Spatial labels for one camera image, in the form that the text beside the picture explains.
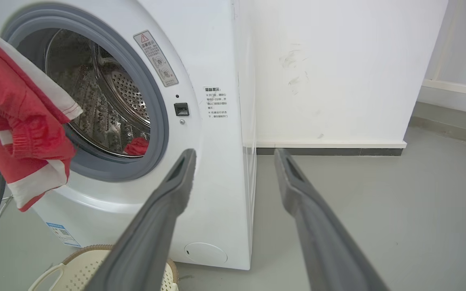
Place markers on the white front-load washing machine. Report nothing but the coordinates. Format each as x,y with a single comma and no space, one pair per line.
200,133

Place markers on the white window frame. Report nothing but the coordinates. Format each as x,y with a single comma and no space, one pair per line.
459,60

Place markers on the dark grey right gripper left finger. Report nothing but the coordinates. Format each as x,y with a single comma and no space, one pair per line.
152,226

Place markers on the red and white garment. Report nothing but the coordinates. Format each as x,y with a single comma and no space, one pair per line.
22,125

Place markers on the red cloth in drum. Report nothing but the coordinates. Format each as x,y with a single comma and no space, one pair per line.
136,146

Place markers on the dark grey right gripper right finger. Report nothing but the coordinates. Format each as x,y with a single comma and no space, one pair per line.
322,238

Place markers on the cream perforated laundry basket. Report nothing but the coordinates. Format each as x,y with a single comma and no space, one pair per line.
83,270

